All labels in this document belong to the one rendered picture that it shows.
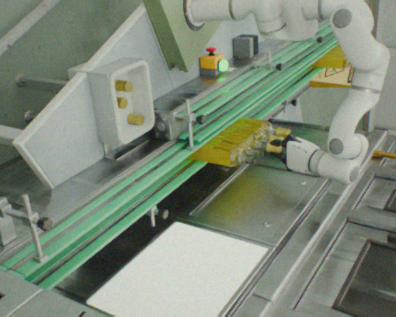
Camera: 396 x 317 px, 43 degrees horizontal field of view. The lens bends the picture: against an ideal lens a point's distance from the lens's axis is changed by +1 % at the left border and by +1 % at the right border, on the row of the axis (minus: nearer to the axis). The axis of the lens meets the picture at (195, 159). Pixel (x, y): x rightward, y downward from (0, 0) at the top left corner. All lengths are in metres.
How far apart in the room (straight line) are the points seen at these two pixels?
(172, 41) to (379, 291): 0.99
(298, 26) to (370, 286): 0.79
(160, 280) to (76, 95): 0.57
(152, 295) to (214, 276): 0.17
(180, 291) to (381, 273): 0.54
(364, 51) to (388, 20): 6.07
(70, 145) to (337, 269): 0.82
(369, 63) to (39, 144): 0.91
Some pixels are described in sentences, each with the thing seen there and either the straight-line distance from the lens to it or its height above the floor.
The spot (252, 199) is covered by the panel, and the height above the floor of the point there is 1.14.
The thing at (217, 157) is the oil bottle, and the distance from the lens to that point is 1.64.
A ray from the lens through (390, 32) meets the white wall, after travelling 7.53.
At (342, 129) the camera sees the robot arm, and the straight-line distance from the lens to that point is 1.47.
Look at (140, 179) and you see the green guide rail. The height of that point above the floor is 0.93.
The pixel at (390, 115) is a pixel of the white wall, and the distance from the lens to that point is 7.86.
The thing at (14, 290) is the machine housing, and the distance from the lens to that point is 0.84.
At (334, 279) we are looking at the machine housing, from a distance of 1.41.
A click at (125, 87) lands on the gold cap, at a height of 0.81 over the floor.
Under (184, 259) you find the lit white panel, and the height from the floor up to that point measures 1.12.
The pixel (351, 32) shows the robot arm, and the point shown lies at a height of 1.40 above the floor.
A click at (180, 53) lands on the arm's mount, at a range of 1.74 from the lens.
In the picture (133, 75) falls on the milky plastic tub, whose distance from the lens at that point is 1.60.
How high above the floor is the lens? 1.79
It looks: 30 degrees down
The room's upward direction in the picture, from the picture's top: 102 degrees clockwise
